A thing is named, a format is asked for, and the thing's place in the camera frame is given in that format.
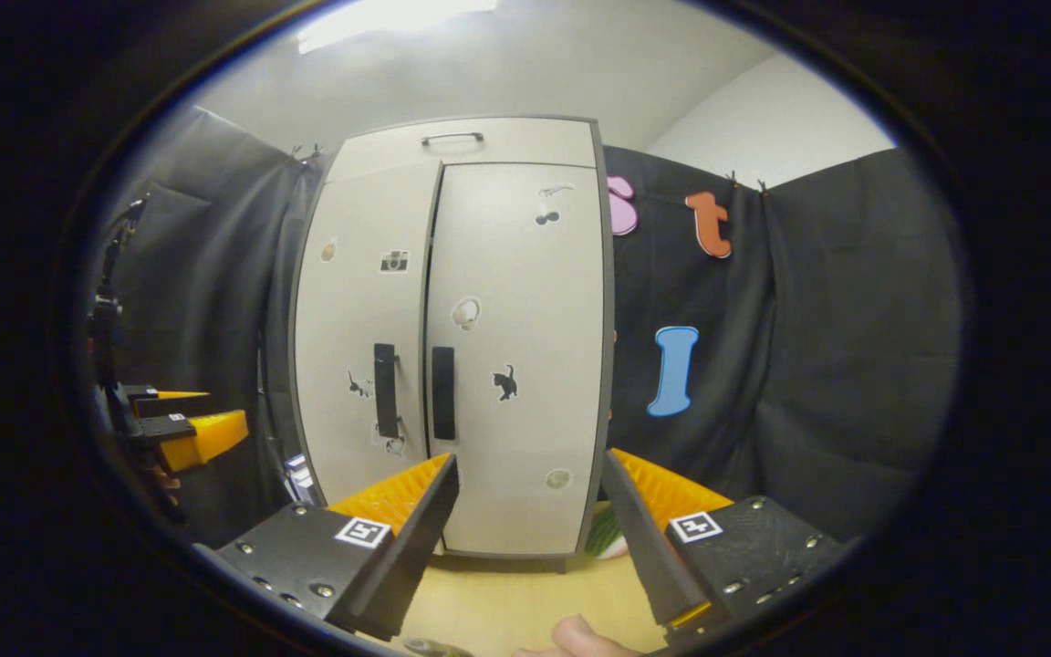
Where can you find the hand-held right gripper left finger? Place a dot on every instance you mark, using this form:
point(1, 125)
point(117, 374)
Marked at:
point(411, 547)

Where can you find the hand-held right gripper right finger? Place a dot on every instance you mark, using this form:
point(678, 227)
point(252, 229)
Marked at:
point(649, 547)

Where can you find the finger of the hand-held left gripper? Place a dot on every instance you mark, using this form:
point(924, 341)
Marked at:
point(211, 436)
point(170, 400)

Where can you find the round brown coaster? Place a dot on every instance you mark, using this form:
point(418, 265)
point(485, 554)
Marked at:
point(434, 648)

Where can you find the white cabinet door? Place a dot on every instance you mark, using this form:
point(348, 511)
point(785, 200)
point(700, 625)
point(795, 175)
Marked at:
point(352, 310)
point(525, 274)

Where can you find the white grey cabinet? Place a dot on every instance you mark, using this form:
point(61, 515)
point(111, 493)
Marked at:
point(603, 365)

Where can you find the white cabinet drawer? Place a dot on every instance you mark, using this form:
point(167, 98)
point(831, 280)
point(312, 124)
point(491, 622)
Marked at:
point(525, 146)

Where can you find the green white object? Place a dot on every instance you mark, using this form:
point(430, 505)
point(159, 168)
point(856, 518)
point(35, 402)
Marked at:
point(606, 538)

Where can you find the light blue book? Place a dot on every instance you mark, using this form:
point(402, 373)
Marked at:
point(306, 491)

